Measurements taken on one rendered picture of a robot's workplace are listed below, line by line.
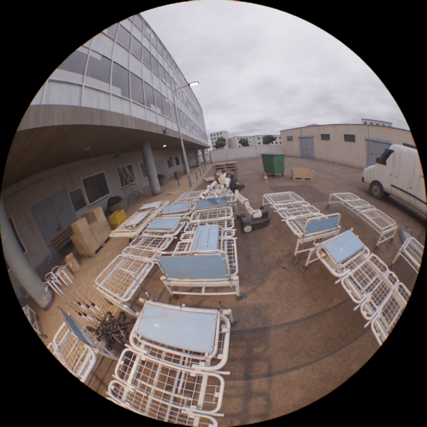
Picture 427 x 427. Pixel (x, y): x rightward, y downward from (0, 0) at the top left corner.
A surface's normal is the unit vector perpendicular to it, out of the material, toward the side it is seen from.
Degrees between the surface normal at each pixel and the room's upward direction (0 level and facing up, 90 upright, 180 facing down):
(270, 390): 0
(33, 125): 90
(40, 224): 90
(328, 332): 0
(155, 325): 8
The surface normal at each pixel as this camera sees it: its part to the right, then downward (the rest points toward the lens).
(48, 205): 0.99, -0.11
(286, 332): -0.16, -0.89
